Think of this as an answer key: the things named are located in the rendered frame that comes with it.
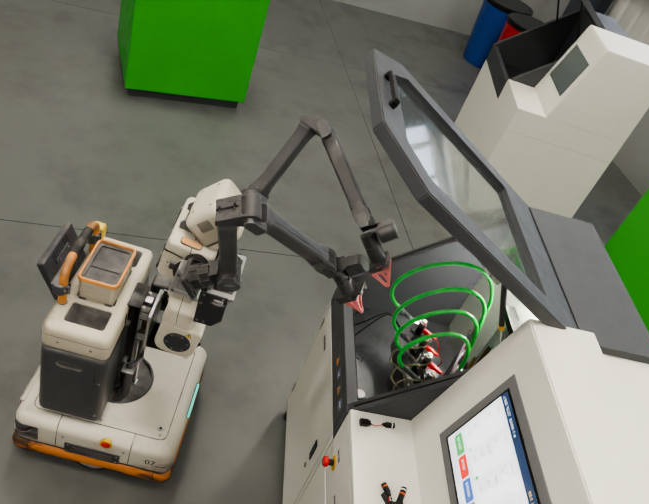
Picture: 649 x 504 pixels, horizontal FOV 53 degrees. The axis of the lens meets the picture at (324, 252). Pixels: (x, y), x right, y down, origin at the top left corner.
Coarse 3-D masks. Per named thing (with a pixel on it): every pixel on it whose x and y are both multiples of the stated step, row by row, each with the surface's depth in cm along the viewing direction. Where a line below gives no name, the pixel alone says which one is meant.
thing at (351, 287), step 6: (348, 276) 213; (336, 282) 213; (342, 282) 214; (348, 282) 213; (354, 282) 215; (360, 282) 217; (342, 288) 214; (348, 288) 213; (354, 288) 214; (360, 288) 214; (336, 294) 218; (342, 294) 216; (348, 294) 214; (354, 294) 213; (336, 300) 217
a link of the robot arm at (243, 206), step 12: (216, 204) 180; (228, 204) 179; (240, 204) 178; (252, 204) 177; (216, 216) 178; (228, 216) 177; (240, 216) 176; (252, 216) 176; (228, 228) 182; (228, 240) 189; (228, 252) 195; (228, 264) 201; (228, 276) 204; (228, 288) 210
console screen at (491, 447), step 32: (512, 384) 184; (480, 416) 191; (512, 416) 179; (448, 448) 198; (480, 448) 185; (512, 448) 174; (448, 480) 192; (480, 480) 180; (512, 480) 170; (544, 480) 160
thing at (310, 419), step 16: (320, 336) 287; (320, 352) 280; (304, 368) 304; (320, 368) 273; (304, 384) 296; (320, 384) 267; (304, 400) 289; (320, 400) 261; (288, 416) 315; (304, 416) 282; (320, 416) 255; (288, 432) 306; (304, 432) 275; (320, 432) 249; (288, 448) 298; (304, 448) 268; (320, 448) 244; (288, 464) 291; (304, 464) 260; (288, 480) 283; (304, 480) 256; (288, 496) 276
